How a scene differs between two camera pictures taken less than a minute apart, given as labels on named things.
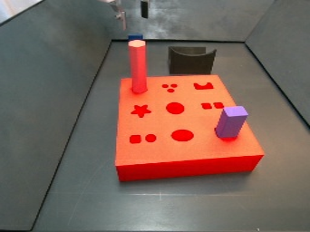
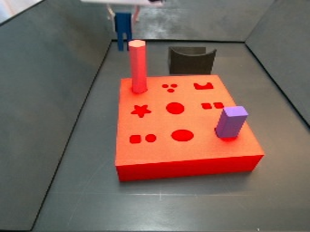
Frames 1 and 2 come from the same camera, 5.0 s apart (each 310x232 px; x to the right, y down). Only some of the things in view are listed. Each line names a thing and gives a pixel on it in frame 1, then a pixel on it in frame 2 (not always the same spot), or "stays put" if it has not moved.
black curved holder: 190,60 stays put
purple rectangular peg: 232,120 stays put
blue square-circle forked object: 136,36 to 122,19
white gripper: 122,14 to 110,12
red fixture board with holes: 166,130 stays put
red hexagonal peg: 138,66 stays put
